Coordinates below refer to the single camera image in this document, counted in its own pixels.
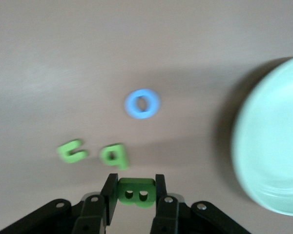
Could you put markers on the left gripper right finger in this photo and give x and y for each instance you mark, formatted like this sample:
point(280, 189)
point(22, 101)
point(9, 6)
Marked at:
point(168, 214)

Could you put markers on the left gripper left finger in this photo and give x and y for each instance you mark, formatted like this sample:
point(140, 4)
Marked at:
point(88, 214)

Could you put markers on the green letter B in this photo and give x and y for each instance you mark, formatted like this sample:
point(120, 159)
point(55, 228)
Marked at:
point(136, 186)

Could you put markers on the green letter u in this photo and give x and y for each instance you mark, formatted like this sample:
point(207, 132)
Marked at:
point(70, 158)

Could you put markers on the green letter q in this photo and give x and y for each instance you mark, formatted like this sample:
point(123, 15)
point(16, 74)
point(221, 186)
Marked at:
point(120, 158)

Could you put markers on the blue letter O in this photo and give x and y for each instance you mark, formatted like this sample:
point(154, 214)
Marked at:
point(130, 104)

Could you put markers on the light green plate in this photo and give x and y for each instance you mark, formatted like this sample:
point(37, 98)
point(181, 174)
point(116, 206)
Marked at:
point(271, 134)

